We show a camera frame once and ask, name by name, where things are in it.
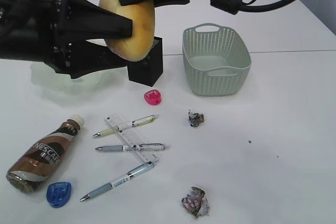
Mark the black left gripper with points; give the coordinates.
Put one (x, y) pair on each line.
(28, 33)

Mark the golden bread roll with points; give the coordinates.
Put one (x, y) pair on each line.
(139, 44)

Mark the small paper ball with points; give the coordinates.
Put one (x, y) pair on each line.
(195, 119)

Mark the brown Nescafe coffee bottle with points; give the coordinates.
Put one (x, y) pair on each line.
(41, 160)

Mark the large paper ball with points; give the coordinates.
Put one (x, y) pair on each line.
(195, 202)

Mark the pale green wavy plate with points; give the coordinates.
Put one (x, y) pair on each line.
(46, 78)

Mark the black mesh pen holder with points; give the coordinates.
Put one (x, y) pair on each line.
(148, 70)

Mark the green plastic woven basket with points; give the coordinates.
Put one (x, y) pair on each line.
(216, 59)

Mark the pink pencil sharpener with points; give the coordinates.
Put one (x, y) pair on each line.
(153, 97)

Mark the cream grip pen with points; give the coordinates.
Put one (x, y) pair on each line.
(135, 123)

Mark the blue grey grip pen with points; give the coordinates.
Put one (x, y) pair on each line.
(117, 182)

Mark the blue pencil sharpener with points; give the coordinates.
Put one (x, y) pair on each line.
(58, 194)

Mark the clear plastic ruler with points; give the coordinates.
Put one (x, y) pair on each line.
(128, 137)

